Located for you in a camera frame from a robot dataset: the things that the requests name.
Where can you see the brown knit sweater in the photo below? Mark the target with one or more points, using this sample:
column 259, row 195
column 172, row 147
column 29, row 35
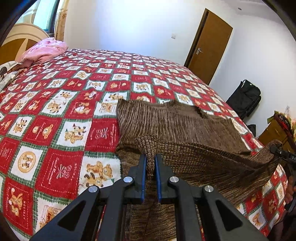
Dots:
column 185, row 148

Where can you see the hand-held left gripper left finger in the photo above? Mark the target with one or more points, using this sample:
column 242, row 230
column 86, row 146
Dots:
column 142, row 180

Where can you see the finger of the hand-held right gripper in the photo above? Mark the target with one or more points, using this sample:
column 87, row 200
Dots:
column 274, row 150

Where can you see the red checkered printed blanket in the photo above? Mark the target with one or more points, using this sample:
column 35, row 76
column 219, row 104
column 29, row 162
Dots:
column 57, row 139

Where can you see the pink pillow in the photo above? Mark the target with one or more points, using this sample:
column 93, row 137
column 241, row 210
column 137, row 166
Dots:
column 44, row 49

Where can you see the wooden cabinet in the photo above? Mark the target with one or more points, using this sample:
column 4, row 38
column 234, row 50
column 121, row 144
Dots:
column 275, row 132

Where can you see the window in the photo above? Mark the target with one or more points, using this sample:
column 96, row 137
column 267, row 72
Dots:
column 44, row 16

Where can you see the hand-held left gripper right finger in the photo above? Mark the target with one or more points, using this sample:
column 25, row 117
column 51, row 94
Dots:
column 158, row 180

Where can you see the small black bag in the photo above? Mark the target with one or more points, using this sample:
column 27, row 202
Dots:
column 252, row 129

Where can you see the patterned grey blanket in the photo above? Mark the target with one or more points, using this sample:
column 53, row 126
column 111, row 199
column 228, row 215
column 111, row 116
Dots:
column 7, row 74

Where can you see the colourful clutter on cabinet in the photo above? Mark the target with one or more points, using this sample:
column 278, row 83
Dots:
column 283, row 119

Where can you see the brown wooden door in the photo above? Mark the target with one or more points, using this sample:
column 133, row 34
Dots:
column 210, row 46

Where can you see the cream wooden headboard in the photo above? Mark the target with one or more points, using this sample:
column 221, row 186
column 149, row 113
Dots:
column 16, row 37

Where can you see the yellow patterned curtain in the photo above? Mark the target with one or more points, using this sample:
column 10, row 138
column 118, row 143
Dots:
column 62, row 20

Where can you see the person's right hand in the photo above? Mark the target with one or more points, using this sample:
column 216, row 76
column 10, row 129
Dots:
column 291, row 188

